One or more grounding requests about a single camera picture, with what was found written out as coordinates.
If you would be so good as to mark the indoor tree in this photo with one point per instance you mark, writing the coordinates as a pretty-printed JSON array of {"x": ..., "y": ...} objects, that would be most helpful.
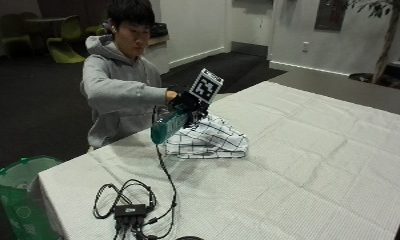
[{"x": 388, "y": 36}]

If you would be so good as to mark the white cube of black markers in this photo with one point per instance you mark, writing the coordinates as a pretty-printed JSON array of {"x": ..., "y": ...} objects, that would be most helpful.
[{"x": 206, "y": 85}]

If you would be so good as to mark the white wall outlet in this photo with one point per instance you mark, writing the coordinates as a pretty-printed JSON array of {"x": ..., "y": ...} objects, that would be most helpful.
[{"x": 306, "y": 46}]

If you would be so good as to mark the dark plant pot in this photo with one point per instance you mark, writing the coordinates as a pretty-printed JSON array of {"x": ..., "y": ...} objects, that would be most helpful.
[{"x": 364, "y": 78}]

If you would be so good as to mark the white tablecloth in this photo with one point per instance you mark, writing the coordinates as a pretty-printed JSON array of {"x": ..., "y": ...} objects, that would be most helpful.
[{"x": 307, "y": 160}]

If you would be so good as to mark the dark wall frame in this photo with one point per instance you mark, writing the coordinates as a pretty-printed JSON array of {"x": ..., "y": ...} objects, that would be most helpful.
[{"x": 331, "y": 15}]

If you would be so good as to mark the the person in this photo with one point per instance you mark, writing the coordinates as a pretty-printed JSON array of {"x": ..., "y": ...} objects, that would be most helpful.
[{"x": 115, "y": 90}]

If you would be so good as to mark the black bag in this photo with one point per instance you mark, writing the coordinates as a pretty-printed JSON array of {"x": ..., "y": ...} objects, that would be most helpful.
[{"x": 159, "y": 30}]

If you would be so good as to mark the black hub box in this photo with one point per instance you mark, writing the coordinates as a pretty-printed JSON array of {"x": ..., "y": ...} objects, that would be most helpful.
[{"x": 130, "y": 210}]

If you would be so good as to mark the dark round table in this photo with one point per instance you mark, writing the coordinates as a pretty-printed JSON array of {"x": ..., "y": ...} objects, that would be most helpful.
[{"x": 45, "y": 22}]

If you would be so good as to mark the green bag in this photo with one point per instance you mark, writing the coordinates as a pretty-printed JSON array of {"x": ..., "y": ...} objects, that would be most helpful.
[{"x": 21, "y": 196}]

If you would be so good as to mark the white black checked cloth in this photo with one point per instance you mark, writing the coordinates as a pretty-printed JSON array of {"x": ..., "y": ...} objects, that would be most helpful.
[{"x": 211, "y": 140}]

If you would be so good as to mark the black round object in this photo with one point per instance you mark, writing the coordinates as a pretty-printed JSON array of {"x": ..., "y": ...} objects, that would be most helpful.
[{"x": 190, "y": 238}]

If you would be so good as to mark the green chair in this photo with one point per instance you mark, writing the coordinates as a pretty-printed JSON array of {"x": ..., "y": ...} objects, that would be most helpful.
[
  {"x": 14, "y": 41},
  {"x": 95, "y": 30},
  {"x": 64, "y": 46}
]

